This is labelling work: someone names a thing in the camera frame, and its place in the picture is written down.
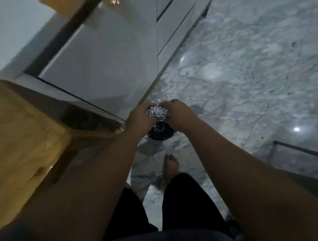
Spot person's left hand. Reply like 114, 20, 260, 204
125, 102, 158, 139

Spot person's right hand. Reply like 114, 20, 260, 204
159, 99, 202, 134

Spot shredded white paper filling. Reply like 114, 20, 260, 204
145, 99, 170, 121

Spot person's left forearm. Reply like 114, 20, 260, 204
0, 129, 141, 241

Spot person's right forearm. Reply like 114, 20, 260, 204
181, 119, 318, 241

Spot person's right foot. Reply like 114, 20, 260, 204
163, 154, 180, 185

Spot black trash bin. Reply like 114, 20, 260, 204
146, 120, 177, 141

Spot white cabinet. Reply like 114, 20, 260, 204
0, 0, 213, 123

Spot dark shorts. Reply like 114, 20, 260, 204
103, 172, 240, 241

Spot dark metal frame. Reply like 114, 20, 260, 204
272, 140, 318, 199

